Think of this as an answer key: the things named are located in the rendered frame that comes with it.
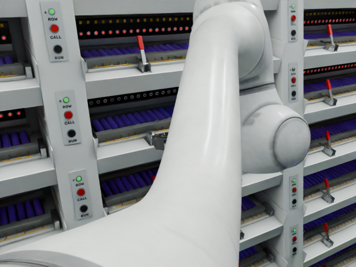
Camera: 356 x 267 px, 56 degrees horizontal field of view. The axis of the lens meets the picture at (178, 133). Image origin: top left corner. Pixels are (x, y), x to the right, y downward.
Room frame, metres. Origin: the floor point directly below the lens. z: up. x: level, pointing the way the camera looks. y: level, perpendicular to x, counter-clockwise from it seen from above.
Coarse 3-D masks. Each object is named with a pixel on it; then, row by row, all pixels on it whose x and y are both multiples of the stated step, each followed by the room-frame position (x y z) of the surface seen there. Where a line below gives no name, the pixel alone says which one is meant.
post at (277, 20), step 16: (272, 16) 1.09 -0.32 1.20; (272, 32) 1.09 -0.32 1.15; (288, 48) 1.07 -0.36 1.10; (288, 80) 1.07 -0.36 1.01; (288, 96) 1.07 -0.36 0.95; (288, 176) 1.07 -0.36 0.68; (272, 192) 1.10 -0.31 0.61; (288, 192) 1.07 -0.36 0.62; (288, 208) 1.07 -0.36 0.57; (288, 224) 1.07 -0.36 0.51; (272, 240) 1.11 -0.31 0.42; (288, 240) 1.07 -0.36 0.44; (288, 256) 1.06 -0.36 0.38
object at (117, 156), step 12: (168, 96) 1.06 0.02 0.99; (96, 108) 0.96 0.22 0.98; (108, 108) 0.97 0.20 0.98; (120, 108) 0.99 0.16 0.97; (96, 144) 0.83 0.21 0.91; (120, 144) 0.85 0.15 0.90; (132, 144) 0.86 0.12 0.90; (144, 144) 0.86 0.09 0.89; (96, 156) 0.78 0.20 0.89; (108, 156) 0.80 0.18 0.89; (120, 156) 0.81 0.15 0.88; (132, 156) 0.83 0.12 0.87; (144, 156) 0.84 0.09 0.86; (156, 156) 0.86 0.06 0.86; (108, 168) 0.80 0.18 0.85; (120, 168) 0.82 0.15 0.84
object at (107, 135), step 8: (160, 120) 0.94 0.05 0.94; (168, 120) 0.94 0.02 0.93; (120, 128) 0.88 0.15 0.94; (128, 128) 0.89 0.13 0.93; (136, 128) 0.89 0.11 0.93; (144, 128) 0.91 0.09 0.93; (152, 128) 0.92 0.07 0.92; (160, 128) 0.93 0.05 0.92; (104, 136) 0.85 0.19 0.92; (112, 136) 0.86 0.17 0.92; (120, 136) 0.88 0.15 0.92; (136, 136) 0.88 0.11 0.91
